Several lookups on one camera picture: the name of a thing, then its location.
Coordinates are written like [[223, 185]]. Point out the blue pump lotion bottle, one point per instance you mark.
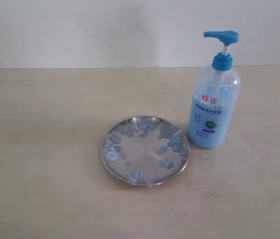
[[215, 95]]

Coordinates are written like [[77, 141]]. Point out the round stainless steel plate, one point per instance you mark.
[[145, 151]]

